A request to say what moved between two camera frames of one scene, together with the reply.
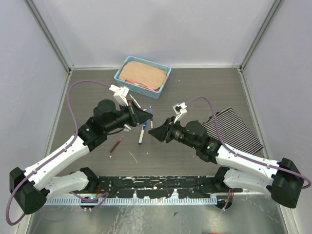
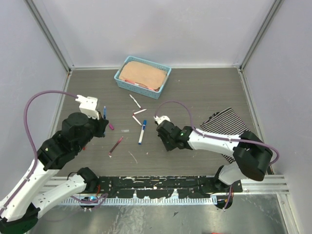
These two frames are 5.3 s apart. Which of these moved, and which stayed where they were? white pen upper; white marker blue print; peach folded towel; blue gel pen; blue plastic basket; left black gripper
Moved: left black gripper; blue gel pen
Stayed: white marker blue print; white pen upper; peach folded towel; blue plastic basket
